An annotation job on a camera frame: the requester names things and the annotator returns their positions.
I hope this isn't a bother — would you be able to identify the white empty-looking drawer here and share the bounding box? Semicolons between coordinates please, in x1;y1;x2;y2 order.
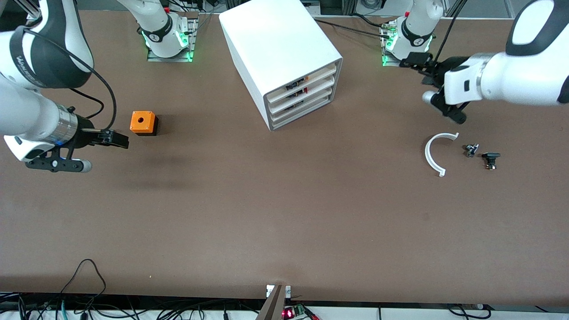
270;95;333;129

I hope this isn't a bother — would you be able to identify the white drawer with red part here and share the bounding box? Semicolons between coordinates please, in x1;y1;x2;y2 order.
267;75;336;112

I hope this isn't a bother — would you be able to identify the black cable across table rear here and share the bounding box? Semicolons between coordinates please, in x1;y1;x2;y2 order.
311;18;394;35

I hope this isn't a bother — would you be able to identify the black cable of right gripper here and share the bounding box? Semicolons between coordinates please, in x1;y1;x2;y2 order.
20;26;118;134

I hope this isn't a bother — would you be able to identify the thin black looped cable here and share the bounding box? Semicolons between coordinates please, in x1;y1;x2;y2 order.
60;259;107;296

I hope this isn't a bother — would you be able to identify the circuit board with red light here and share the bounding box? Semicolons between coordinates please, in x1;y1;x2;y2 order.
282;304;319;320

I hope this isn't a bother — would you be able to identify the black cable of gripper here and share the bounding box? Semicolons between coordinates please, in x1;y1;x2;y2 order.
20;26;118;134
431;0;469;65

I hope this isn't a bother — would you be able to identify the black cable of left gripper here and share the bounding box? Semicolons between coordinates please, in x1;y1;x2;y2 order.
431;0;469;65

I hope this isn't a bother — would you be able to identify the orange button enclosure box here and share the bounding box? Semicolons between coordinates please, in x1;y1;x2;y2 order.
130;111;159;136

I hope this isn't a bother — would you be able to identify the white drawer holding push button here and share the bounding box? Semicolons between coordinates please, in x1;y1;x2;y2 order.
266;64;337;104

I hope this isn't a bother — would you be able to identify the metal base plate right arm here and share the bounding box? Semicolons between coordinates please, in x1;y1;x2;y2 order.
147;17;199;63

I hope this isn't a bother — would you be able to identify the metal base plate left arm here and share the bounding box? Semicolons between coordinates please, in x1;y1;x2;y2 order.
380;20;430;68

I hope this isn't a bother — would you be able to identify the white drawer cabinet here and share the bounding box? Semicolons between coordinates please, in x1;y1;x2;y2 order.
219;0;344;132

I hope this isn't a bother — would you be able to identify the white curved plastic arc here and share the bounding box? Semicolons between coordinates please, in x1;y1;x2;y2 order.
425;132;460;177

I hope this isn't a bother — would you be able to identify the grey metal bracket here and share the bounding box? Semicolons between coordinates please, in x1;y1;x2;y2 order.
256;284;292;320

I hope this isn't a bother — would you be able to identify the white drawer with black part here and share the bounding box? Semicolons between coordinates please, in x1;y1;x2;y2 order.
268;85;335;120

